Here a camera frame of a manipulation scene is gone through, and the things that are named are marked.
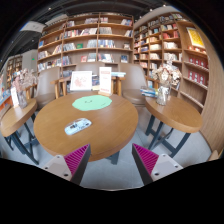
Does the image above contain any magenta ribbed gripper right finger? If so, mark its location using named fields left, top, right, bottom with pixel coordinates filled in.
left=132, top=143, right=182, bottom=185

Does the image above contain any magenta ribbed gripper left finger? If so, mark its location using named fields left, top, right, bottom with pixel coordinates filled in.
left=43, top=144, right=91, bottom=185

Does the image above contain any white patterned computer mouse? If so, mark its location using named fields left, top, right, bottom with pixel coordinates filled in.
left=64, top=118, right=92, bottom=135

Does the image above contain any green round mouse pad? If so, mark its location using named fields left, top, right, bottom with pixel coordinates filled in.
left=72, top=95, right=112, bottom=111

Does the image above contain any round wooden right table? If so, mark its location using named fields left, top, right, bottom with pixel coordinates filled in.
left=145, top=96, right=203, bottom=157

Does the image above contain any round wooden table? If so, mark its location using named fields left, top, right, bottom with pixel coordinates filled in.
left=145, top=96, right=203, bottom=157
left=34, top=92, right=138, bottom=163
left=0, top=98, right=39, bottom=165

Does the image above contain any round wooden centre table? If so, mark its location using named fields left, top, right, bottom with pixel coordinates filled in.
left=34, top=92, right=138, bottom=163

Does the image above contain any round wooden left table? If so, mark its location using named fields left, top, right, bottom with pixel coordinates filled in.
left=0, top=98, right=39, bottom=165

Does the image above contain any stack of books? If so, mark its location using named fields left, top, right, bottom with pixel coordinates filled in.
left=140, top=87, right=158, bottom=98

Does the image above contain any brown armchair left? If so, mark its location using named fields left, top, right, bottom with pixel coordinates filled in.
left=35, top=67, right=60, bottom=109

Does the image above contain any brown armchair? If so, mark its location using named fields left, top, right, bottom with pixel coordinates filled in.
left=119, top=63, right=147, bottom=106
left=35, top=67, right=60, bottom=109

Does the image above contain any white framed picture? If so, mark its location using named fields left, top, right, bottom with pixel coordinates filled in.
left=70, top=71, right=92, bottom=91

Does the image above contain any brown armchair right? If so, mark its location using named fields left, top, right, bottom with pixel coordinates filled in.
left=119, top=63, right=147, bottom=106

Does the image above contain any glass vase with dried flowers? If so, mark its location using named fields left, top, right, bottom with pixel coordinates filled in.
left=152, top=61, right=182, bottom=106

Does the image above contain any small white sign card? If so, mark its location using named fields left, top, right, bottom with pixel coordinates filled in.
left=10, top=87, right=19, bottom=107

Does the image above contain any left vase with dried flowers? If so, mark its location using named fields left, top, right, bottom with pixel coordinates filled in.
left=12, top=68, right=37, bottom=109

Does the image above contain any wooden bookshelf right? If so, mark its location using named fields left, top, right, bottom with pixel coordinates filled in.
left=133, top=12, right=209, bottom=112

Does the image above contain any large wooden bookshelf centre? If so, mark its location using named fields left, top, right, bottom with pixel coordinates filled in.
left=37, top=12, right=133, bottom=75

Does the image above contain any yellow poster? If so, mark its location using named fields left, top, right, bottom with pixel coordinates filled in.
left=186, top=27, right=204, bottom=48

